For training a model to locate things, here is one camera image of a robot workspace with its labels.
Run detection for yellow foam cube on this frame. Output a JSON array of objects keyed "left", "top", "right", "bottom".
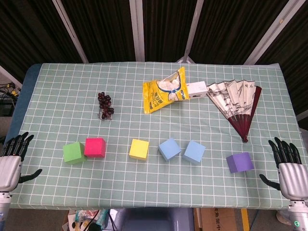
[{"left": 129, "top": 139, "right": 150, "bottom": 161}]

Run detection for blue-grey robot torso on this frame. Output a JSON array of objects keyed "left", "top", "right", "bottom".
[{"left": 115, "top": 207, "right": 195, "bottom": 231}]

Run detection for yellow snack bag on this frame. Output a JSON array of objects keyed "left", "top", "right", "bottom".
[{"left": 142, "top": 66, "right": 190, "bottom": 115}]

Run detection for brown cardboard box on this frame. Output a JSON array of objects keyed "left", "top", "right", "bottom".
[{"left": 194, "top": 208, "right": 244, "bottom": 231}]

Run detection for painted paper folding fan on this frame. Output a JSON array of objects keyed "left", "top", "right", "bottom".
[{"left": 206, "top": 80, "right": 262, "bottom": 143}]

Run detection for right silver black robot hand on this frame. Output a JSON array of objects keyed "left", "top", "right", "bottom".
[{"left": 259, "top": 137, "right": 308, "bottom": 201}]

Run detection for small white cardboard box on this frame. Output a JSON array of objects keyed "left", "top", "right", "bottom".
[{"left": 186, "top": 81, "right": 208, "bottom": 99}]

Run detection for green foam cube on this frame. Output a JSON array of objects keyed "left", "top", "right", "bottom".
[{"left": 63, "top": 141, "right": 88, "bottom": 165}]

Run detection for green checked tablecloth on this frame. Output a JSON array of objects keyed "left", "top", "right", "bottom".
[{"left": 0, "top": 62, "right": 308, "bottom": 210}]

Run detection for dark pleated curtain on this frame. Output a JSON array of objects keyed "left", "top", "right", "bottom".
[{"left": 0, "top": 0, "right": 308, "bottom": 116}]

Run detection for black equipment box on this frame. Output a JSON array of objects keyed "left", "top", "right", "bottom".
[{"left": 0, "top": 98, "right": 17, "bottom": 116}]

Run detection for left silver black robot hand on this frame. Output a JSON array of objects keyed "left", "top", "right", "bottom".
[{"left": 0, "top": 131, "right": 43, "bottom": 193}]

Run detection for tangled coloured cables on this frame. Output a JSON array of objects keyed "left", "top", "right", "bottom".
[{"left": 0, "top": 82, "right": 22, "bottom": 100}]

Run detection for blue table cover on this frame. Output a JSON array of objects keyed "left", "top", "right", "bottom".
[{"left": 4, "top": 64, "right": 42, "bottom": 145}]

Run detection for purple foam cube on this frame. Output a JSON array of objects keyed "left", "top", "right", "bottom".
[{"left": 226, "top": 152, "right": 255, "bottom": 174}]

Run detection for light blue foam cube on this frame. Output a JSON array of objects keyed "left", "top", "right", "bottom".
[
  {"left": 158, "top": 138, "right": 182, "bottom": 162},
  {"left": 182, "top": 140, "right": 206, "bottom": 165}
]

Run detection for printed plastic bags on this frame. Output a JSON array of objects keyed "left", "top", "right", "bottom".
[{"left": 62, "top": 208, "right": 109, "bottom": 231}]

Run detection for pink-red foam cube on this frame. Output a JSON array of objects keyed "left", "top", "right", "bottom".
[{"left": 84, "top": 137, "right": 107, "bottom": 158}]

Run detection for dark red grape bunch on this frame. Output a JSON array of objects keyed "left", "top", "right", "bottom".
[{"left": 97, "top": 91, "right": 115, "bottom": 121}]

